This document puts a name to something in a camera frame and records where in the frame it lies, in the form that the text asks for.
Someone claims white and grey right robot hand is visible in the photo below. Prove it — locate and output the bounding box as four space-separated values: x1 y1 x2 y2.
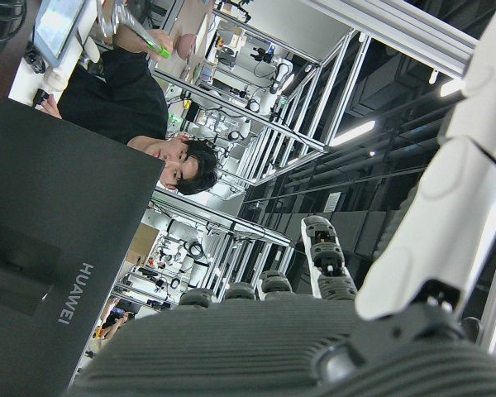
65 0 496 397

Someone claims brown cardboard box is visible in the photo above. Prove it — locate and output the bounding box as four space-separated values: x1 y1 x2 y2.
126 222 160 265

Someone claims white ceiling vent grille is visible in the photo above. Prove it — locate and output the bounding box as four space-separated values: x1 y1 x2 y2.
324 192 342 214

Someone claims long ceiling light strip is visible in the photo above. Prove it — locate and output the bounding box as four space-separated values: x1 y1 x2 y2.
440 78 466 98
328 119 377 148

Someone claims black Huawei monitor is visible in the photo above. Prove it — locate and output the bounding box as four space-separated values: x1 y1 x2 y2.
0 98 166 397

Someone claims person in black shirt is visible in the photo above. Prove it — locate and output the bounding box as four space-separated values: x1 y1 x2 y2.
38 31 221 198

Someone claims green clear hand tool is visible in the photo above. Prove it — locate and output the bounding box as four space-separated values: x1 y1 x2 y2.
122 18 175 60

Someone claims pink round object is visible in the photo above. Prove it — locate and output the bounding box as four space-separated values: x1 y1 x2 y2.
175 32 198 59

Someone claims silver framed display screen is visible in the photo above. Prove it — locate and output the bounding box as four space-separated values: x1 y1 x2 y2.
31 0 88 68

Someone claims aluminium cell frame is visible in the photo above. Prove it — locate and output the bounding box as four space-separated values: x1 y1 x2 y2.
308 0 496 361

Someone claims black cable bundle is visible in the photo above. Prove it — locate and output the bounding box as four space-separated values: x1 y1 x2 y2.
0 0 28 65

